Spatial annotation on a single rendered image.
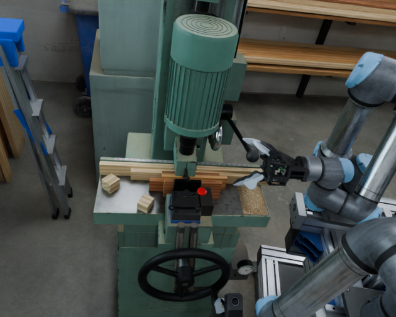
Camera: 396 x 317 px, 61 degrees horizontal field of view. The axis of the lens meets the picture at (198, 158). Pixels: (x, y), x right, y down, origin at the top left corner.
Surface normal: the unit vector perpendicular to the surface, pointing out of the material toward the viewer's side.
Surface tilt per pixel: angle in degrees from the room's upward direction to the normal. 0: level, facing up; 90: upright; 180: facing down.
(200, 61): 90
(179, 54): 90
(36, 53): 90
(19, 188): 0
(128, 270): 90
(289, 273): 0
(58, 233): 0
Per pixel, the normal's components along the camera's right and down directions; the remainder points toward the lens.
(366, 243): -0.95, -0.14
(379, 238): -0.85, -0.41
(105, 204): 0.15, -0.75
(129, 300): 0.09, 0.66
